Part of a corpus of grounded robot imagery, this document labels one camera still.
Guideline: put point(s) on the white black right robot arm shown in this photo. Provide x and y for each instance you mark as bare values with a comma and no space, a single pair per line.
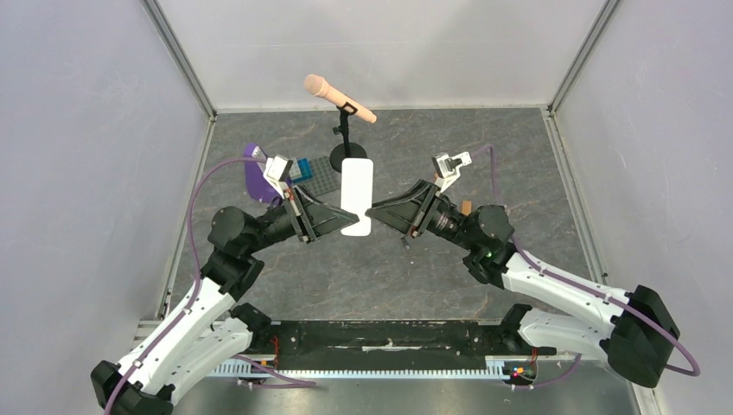
633,331

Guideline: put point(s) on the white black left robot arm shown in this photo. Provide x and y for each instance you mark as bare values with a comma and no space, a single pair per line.
209,326

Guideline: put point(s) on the blue lego brick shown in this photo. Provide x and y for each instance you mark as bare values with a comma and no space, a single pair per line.
303,171

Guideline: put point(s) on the grey lego baseplate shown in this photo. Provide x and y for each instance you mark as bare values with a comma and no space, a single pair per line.
324,181

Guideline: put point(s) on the black microphone stand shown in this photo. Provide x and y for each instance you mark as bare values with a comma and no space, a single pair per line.
346,149

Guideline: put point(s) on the purple holder stand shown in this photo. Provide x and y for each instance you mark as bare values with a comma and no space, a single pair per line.
255,184

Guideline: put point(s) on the white cable duct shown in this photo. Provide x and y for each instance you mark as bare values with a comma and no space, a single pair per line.
492,370

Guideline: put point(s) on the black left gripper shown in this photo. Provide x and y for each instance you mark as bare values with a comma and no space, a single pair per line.
321,219

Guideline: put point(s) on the pink microphone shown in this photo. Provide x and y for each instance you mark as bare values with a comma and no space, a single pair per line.
320,88

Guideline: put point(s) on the white remote control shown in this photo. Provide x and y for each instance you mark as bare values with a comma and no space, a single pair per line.
357,194

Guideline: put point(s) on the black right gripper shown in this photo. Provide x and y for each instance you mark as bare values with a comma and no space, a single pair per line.
423,209

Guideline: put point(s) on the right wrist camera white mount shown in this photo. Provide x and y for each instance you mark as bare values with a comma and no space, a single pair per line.
448,168

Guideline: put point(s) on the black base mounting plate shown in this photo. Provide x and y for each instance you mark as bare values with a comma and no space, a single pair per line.
389,344

